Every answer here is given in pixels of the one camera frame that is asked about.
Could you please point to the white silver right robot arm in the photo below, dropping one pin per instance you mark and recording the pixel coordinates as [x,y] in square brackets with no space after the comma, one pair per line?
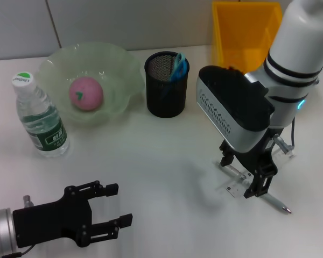
[298,53]

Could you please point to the yellow plastic bin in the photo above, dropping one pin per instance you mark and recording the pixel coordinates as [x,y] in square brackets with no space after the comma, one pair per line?
[231,32]

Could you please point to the pink peach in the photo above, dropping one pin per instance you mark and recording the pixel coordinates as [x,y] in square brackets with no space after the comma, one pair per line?
[88,94]

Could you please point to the transparent plastic ruler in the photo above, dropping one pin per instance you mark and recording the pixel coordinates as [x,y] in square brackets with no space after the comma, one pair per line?
[234,189]

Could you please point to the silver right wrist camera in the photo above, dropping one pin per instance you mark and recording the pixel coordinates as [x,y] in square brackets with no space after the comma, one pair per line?
[231,107]

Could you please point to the green glass fruit plate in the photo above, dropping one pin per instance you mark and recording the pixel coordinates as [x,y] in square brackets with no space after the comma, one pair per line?
[118,80]

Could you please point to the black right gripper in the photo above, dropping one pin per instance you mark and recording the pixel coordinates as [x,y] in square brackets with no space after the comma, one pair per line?
[258,158]

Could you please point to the blue scissors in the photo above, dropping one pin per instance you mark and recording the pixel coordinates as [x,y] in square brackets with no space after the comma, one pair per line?
[179,67]

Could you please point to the clear green-label water bottle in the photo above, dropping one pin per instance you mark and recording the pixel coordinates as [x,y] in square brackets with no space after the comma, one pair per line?
[43,126]

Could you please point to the black mesh pen cup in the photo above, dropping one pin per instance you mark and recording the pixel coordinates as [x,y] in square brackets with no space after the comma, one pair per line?
[167,107]

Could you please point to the grey ballpoint pen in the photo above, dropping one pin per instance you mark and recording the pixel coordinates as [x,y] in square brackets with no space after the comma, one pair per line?
[274,201]

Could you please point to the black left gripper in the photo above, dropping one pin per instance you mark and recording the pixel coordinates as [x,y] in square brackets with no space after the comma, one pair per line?
[51,223]

